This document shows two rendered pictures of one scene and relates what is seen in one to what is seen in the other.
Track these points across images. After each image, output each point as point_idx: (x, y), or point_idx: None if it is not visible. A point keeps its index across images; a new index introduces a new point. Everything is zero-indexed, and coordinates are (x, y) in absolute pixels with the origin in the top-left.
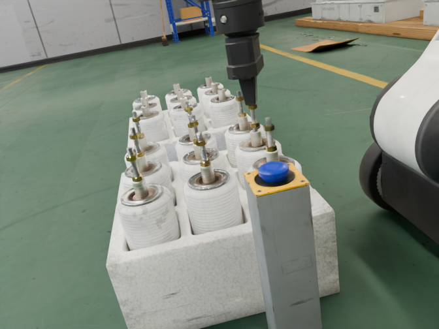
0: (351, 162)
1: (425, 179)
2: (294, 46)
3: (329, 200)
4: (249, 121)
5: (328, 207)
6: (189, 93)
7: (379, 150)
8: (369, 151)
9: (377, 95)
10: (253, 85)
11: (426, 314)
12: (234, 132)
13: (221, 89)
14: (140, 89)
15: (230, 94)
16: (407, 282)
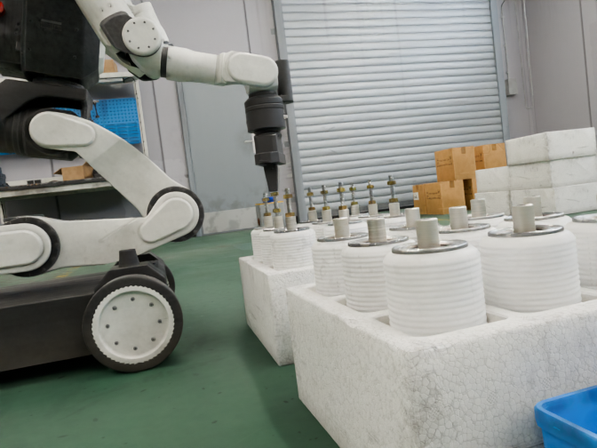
0: (123, 427)
1: (164, 271)
2: None
3: (212, 370)
4: (298, 288)
5: (242, 257)
6: (480, 242)
7: (163, 282)
8: (168, 287)
9: (195, 195)
10: None
11: (203, 324)
12: (301, 227)
13: (340, 219)
14: None
15: (328, 239)
16: (200, 331)
